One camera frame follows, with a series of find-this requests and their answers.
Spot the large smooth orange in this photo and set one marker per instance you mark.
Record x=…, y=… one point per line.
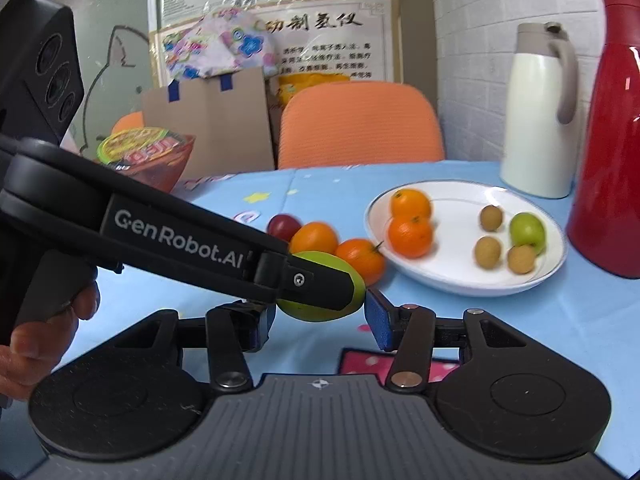
x=410, y=202
x=315, y=237

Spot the instant noodle cup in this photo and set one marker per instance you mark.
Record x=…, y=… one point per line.
x=140, y=142

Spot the pink glass bowl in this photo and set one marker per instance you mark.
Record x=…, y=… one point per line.
x=165, y=172

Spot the brown longan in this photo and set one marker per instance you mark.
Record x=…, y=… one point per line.
x=491, y=218
x=521, y=258
x=487, y=252

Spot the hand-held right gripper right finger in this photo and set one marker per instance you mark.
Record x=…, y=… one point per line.
x=380, y=320

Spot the small mandarin orange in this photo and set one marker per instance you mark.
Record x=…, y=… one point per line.
x=410, y=237
x=360, y=257

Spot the long green jujube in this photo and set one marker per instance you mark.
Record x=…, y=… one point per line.
x=310, y=313

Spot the framed text poster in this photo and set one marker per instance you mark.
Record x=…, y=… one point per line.
x=340, y=45

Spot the floral cloth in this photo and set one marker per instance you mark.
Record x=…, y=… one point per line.
x=220, y=45

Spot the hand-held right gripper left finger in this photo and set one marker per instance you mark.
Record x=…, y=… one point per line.
x=267, y=327

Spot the white thermos jug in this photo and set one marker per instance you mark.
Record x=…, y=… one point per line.
x=532, y=125

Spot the red thermos jug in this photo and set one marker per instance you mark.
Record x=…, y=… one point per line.
x=610, y=160

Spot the round green jujube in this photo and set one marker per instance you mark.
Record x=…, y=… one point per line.
x=527, y=230

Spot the orange chair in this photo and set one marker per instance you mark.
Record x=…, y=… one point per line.
x=127, y=124
x=360, y=125

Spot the dark red plum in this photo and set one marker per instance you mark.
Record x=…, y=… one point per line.
x=282, y=226

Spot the white plate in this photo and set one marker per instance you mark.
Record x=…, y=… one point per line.
x=450, y=270

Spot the person's left hand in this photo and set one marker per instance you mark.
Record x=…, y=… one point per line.
x=35, y=350

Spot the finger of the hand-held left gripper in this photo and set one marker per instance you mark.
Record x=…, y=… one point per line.
x=320, y=285

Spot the blue cartoon tablecloth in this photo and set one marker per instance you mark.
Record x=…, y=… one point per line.
x=500, y=320

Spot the cardboard box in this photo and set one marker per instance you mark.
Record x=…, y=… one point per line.
x=225, y=125

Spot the yellow bag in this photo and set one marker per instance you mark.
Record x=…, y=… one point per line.
x=300, y=85

